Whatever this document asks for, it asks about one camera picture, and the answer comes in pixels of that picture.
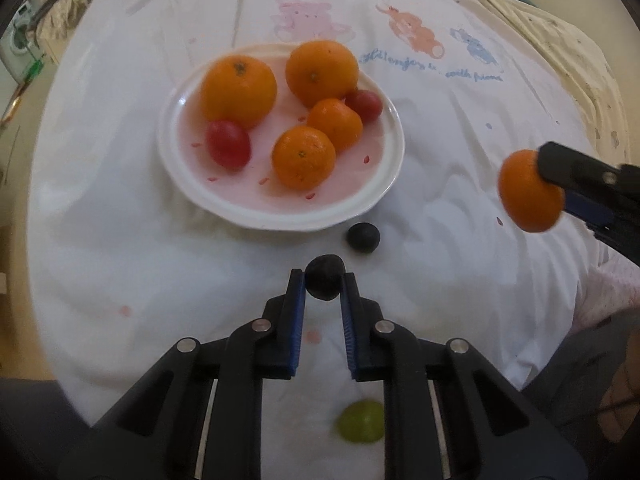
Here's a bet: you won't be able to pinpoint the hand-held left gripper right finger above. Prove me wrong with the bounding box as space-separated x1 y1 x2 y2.
340 273 588 480

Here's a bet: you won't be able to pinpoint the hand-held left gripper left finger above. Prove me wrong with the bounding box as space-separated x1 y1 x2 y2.
57 269 307 480

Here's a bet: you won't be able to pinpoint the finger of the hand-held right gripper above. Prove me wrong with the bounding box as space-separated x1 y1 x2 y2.
562 192 616 228
537 141 640 206

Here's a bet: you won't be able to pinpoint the dark blueberry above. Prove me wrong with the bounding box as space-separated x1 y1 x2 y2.
305 255 347 302

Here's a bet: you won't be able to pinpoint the small tangerine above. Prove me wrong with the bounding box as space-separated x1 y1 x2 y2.
271 126 337 192
498 149 566 233
306 98 364 153

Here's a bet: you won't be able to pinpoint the pink strawberry print plate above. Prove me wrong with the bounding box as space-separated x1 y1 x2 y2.
157 42 406 231

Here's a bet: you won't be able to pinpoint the red cherry tomato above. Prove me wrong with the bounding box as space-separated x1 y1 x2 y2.
344 88 384 124
205 120 252 169

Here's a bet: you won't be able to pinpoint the large orange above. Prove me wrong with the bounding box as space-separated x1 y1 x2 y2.
201 55 278 130
285 39 361 108

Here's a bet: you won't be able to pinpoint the pink fuzzy cloth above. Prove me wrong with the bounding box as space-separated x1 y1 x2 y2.
572 260 640 331

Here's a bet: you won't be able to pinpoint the dark grape on cloth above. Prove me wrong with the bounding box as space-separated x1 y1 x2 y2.
347 222 381 252

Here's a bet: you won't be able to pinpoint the green grape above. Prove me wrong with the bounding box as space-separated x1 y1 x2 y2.
335 400 386 444

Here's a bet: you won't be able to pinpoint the cream patterned bedspread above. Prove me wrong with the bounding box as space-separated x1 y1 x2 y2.
400 0 631 161

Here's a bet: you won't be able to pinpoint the person's grey pants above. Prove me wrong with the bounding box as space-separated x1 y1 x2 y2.
0 305 640 480

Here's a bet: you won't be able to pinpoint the green dustpan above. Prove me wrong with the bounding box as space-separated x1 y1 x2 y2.
22 57 46 83

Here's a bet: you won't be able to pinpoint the white washing machine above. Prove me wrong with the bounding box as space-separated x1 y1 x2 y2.
0 0 41 81

